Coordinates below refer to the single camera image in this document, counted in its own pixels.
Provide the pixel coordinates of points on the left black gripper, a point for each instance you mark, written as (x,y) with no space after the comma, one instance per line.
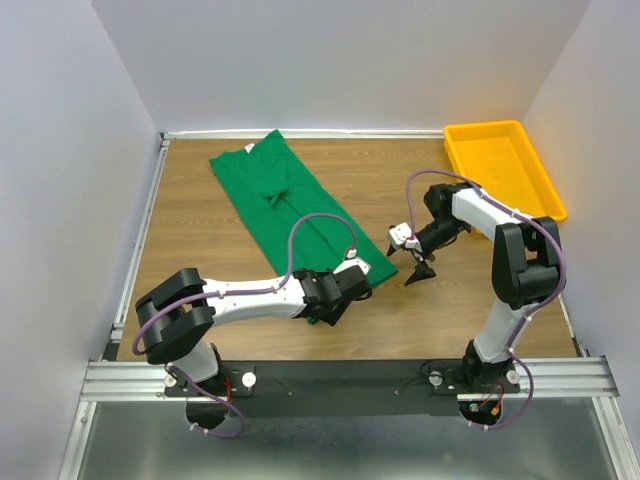
(333,318)

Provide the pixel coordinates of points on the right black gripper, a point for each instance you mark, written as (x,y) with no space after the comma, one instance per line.
(421,271)

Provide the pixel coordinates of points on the yellow plastic tray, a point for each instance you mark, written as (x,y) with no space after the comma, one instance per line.
(500,157)

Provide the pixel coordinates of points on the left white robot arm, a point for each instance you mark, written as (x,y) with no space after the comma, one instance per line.
(174,317)

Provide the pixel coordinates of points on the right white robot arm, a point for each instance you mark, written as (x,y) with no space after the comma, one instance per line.
(527,271)

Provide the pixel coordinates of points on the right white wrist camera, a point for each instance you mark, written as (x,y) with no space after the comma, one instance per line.
(402,237)

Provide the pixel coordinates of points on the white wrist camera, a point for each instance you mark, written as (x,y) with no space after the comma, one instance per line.
(353,260)
(402,237)

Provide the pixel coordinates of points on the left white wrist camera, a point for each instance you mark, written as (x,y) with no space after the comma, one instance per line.
(353,260)

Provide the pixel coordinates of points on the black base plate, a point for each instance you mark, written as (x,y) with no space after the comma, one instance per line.
(290,389)

